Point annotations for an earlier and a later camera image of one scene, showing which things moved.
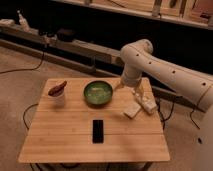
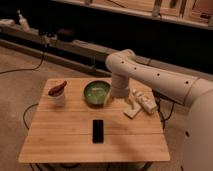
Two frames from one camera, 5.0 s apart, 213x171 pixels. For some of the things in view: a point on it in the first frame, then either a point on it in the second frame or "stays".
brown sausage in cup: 58,89 stays
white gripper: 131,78 to 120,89
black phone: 97,131 stays
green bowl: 98,93 stays
